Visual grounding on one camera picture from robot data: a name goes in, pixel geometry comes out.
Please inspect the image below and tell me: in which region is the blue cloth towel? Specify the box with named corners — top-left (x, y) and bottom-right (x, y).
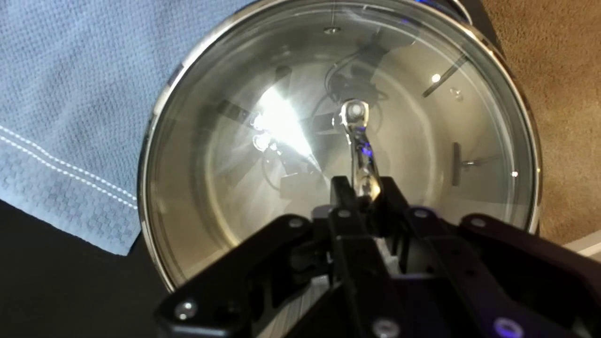
top-left (0, 0), bottom-right (251, 257)

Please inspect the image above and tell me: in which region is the stainless steel pot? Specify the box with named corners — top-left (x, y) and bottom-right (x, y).
top-left (127, 0), bottom-right (544, 299)

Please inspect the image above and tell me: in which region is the round black table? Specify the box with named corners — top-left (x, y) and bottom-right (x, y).
top-left (0, 199), bottom-right (174, 338)

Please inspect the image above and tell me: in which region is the glass lid with steel handle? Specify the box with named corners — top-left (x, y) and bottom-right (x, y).
top-left (136, 0), bottom-right (542, 297)

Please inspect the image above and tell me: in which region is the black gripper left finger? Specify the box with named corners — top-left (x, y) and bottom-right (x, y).
top-left (153, 175), bottom-right (377, 338)

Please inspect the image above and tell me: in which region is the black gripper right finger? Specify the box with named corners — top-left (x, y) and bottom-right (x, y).
top-left (373, 176), bottom-right (601, 338)

